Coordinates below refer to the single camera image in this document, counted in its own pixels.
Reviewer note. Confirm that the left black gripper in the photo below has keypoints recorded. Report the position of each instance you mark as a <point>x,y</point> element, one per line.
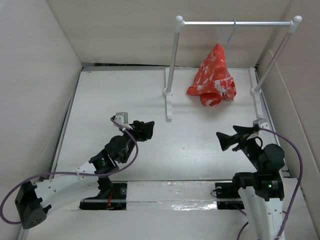
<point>141,130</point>

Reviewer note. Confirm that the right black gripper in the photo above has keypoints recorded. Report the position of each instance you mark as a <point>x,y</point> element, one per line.
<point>225,140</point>

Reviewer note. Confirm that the red white patterned trousers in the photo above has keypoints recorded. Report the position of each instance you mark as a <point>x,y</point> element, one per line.
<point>213,82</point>

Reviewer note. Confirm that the blue wire hanger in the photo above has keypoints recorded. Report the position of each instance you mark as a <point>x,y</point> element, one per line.
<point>228,39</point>

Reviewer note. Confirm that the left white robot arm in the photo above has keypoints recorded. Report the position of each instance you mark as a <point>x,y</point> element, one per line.
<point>35,201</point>

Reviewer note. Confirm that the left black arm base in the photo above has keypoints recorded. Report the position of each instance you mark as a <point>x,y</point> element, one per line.
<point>112,196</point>

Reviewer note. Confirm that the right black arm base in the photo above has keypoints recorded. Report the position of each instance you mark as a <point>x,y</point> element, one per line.
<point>227,198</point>

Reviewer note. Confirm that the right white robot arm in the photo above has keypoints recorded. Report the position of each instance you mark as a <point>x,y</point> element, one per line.
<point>262,191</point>

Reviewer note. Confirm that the silver foil tape strip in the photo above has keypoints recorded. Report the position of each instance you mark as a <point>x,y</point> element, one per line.
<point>170,196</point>

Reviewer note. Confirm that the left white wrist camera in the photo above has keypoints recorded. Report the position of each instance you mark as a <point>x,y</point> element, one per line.
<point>120,120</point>

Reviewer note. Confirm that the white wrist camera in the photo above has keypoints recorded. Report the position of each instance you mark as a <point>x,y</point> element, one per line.
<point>257,124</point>
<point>120,120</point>

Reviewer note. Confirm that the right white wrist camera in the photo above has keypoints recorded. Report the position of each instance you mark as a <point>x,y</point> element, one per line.
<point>257,124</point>

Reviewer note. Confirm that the white clothes rack frame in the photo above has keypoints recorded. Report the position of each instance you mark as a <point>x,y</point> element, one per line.
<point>256,89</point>

